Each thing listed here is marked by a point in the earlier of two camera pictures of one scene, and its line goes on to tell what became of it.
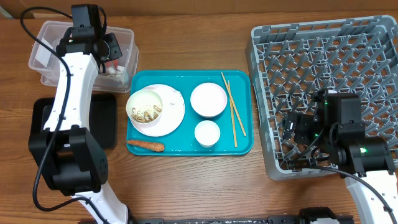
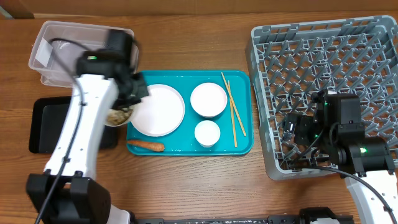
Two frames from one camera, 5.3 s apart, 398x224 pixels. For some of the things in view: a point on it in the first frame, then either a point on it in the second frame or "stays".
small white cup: x=207 y=133 stays
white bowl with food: x=144 y=106 to x=115 y=117
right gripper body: x=307 y=132 stays
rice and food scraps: x=145 y=114 to x=118 y=116
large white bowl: x=208 y=99 stays
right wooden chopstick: x=234 y=104 stays
